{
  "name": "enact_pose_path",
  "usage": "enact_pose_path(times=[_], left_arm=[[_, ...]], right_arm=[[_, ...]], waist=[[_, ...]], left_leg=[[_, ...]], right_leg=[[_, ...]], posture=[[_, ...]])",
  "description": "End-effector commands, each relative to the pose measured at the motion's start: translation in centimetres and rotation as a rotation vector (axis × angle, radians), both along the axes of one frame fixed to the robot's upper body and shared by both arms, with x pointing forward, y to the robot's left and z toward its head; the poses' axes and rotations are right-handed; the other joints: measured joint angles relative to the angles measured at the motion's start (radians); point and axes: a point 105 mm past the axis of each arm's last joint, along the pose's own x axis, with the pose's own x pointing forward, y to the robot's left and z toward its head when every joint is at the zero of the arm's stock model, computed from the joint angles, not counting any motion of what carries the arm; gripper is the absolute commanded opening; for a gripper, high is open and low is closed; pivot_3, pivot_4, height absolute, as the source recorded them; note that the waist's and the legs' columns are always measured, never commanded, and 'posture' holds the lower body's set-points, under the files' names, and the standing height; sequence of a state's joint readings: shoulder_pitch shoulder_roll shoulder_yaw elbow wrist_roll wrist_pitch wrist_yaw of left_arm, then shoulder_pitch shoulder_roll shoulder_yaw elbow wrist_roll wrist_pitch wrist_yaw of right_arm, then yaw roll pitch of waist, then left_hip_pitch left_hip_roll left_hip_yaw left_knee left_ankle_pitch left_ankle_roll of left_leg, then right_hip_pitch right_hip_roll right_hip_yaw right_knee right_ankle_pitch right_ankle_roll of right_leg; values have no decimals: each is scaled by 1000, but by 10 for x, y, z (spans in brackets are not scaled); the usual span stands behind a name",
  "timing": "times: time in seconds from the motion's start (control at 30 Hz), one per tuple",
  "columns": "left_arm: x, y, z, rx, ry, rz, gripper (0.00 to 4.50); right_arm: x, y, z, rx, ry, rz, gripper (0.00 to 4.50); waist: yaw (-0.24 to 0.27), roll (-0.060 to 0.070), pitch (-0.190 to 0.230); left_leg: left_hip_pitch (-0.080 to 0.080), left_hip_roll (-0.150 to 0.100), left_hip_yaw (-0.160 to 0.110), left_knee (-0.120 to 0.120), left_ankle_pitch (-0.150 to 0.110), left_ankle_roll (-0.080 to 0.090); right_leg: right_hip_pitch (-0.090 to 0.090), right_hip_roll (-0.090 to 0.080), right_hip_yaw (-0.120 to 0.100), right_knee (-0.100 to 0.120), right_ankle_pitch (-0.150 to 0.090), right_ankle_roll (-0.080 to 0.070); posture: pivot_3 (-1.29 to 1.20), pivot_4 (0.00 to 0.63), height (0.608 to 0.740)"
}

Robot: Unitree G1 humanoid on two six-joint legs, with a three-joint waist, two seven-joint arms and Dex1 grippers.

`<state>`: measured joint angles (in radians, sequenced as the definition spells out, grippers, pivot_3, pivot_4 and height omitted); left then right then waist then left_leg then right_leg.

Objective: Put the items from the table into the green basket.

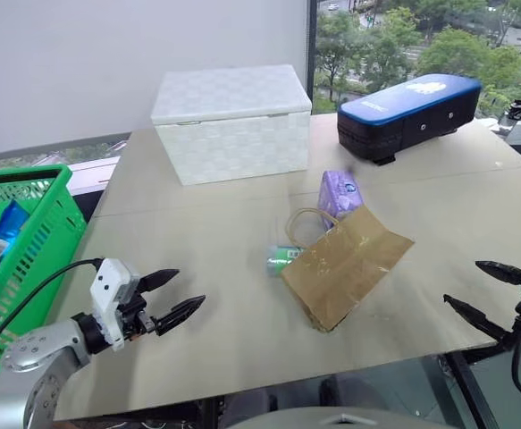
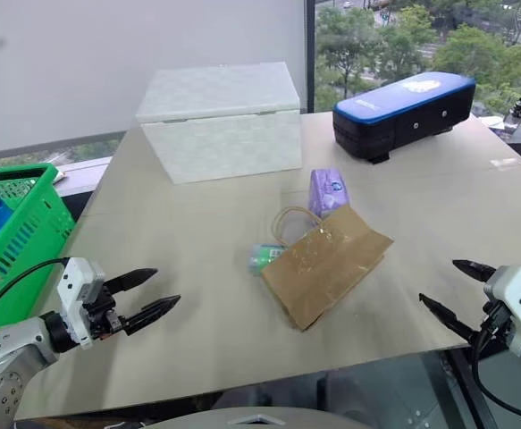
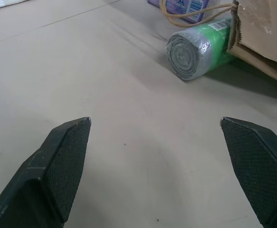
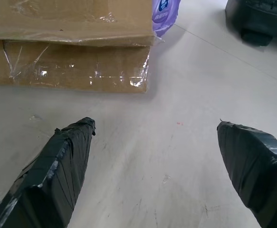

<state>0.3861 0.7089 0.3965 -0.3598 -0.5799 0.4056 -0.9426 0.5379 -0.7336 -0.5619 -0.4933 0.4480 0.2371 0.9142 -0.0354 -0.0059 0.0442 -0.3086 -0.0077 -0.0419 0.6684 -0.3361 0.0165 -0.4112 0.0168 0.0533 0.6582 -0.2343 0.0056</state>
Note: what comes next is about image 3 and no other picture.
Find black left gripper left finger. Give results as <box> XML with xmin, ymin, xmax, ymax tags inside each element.
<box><xmin>0</xmin><ymin>116</ymin><xmax>92</xmax><ymax>228</ymax></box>

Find white board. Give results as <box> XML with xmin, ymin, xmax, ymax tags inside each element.
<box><xmin>0</xmin><ymin>0</ymin><xmax>32</xmax><ymax>12</ymax></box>

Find grey roll with green label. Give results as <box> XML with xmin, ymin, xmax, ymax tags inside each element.
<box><xmin>164</xmin><ymin>16</ymin><xmax>239</xmax><ymax>83</ymax></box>

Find purple and white package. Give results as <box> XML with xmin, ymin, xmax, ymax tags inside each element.
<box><xmin>147</xmin><ymin>0</ymin><xmax>211</xmax><ymax>24</ymax></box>

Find brown paper bag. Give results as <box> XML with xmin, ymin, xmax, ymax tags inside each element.
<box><xmin>161</xmin><ymin>0</ymin><xmax>277</xmax><ymax>91</ymax></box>

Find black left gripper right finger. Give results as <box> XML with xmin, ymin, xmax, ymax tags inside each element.
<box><xmin>220</xmin><ymin>116</ymin><xmax>277</xmax><ymax>228</ymax></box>

